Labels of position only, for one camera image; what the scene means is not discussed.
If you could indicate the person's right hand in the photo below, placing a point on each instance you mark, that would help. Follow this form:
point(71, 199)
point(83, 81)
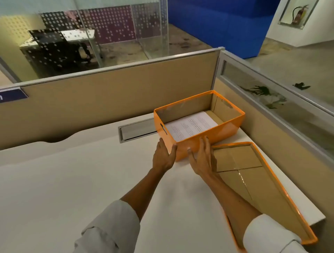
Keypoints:
point(204, 164)

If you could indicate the person's left hand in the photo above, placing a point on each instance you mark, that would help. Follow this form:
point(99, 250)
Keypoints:
point(161, 159)

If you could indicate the person's right thumb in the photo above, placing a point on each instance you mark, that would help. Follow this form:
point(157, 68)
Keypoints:
point(191, 155)

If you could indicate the person's left thumb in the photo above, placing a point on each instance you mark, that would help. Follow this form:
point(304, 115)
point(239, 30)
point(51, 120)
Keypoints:
point(173, 151)

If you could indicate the orange storage box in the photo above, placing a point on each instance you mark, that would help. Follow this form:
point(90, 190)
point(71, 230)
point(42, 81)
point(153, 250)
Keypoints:
point(224, 131)

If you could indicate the person's right forearm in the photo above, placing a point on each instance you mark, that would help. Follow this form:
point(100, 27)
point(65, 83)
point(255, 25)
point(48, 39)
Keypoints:
point(234, 203)

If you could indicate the person's left forearm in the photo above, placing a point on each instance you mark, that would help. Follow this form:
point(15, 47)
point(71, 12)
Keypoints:
point(135, 198)

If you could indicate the white printed paper sheet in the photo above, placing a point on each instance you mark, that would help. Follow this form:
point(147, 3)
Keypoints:
point(191, 126)

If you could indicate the orange box lid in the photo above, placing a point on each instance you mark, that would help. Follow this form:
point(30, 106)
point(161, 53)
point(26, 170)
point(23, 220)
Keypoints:
point(263, 182)

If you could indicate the beige cubicle partition panel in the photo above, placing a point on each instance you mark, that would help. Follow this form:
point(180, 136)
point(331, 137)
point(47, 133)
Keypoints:
point(104, 99)

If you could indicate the beige partition with glass strip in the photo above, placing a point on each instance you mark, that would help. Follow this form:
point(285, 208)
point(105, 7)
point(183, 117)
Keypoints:
point(287, 135)

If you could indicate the blue partition block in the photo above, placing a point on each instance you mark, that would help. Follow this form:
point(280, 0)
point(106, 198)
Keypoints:
point(224, 23)

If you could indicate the white office desk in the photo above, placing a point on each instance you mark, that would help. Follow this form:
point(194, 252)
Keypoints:
point(78, 35)

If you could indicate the black office chair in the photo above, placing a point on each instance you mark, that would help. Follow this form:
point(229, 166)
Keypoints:
point(57, 52)

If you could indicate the glass fire extinguisher cabinet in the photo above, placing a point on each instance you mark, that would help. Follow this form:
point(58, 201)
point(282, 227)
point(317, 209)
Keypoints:
point(284, 13)

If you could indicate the blue sign plate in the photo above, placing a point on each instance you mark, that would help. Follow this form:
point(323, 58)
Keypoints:
point(13, 95)

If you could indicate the red fire extinguisher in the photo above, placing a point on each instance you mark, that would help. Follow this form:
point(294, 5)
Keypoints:
point(298, 15)

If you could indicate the dotted glass partition wall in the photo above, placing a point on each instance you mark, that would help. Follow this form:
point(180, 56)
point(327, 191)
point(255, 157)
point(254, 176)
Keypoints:
point(117, 23)

